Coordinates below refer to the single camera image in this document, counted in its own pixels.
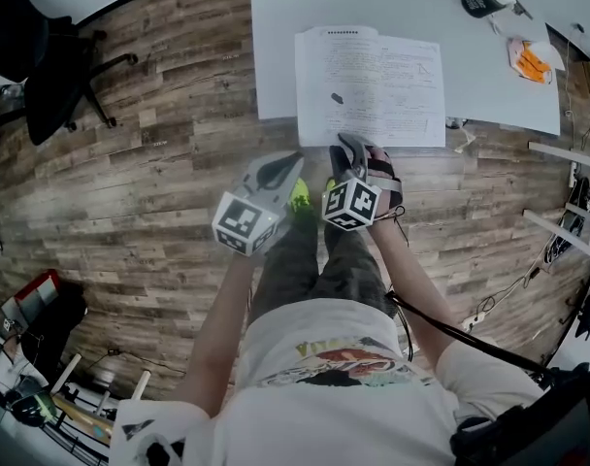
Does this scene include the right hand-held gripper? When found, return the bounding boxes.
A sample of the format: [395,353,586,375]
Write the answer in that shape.
[321,133,404,232]

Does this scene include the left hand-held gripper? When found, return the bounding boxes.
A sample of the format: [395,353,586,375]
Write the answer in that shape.
[211,150,305,257]

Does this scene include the white paper booklet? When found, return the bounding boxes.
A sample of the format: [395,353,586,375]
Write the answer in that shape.
[293,25,446,149]

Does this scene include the person's right forearm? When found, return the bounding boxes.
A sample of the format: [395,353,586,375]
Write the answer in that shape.
[370,214,464,358]

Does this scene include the person's left forearm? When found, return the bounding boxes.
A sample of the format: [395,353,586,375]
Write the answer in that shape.
[171,248,257,419]

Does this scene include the person's right hand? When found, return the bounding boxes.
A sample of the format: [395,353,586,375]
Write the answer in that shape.
[364,144,402,182]

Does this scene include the person's left yellow-green shoe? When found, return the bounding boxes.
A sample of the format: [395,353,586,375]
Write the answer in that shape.
[287,177,311,217]

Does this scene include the camouflage trousers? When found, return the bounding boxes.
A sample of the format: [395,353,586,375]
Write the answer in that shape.
[248,211,398,329]

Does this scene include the white paper strip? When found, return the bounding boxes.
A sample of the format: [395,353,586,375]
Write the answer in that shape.
[453,126,476,153]

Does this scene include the large white table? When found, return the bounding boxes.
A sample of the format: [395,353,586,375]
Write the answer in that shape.
[248,0,562,138]

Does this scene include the orange packet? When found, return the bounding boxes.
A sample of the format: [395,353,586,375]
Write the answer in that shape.
[507,36,554,85]

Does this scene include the white plastic wrapper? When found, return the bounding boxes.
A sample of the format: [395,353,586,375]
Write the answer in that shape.
[532,40,567,72]

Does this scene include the white printed t-shirt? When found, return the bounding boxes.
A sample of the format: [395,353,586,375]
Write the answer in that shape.
[110,298,546,466]

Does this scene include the black office chair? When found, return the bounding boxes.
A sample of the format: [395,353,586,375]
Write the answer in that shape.
[0,0,139,148]

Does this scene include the red white box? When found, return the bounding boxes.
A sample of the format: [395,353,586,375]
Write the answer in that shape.
[1,268,61,329]

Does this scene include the yellow wooden board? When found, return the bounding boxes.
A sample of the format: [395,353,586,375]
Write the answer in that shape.
[51,393,116,449]

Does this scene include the black backpack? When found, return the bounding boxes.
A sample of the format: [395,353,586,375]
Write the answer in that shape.
[449,361,590,466]

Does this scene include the green black helmet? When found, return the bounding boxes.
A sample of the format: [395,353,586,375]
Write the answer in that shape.
[6,388,58,429]

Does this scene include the thick black cable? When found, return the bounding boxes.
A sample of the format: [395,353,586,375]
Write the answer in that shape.
[384,206,590,383]

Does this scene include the floor cable with black adapter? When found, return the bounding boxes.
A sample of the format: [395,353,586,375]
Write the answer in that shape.
[462,248,551,334]

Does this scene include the black cable bundle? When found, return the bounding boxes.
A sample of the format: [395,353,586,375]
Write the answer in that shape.
[544,177,590,266]

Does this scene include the white frame rack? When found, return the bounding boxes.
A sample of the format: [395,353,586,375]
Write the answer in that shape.
[49,351,153,416]

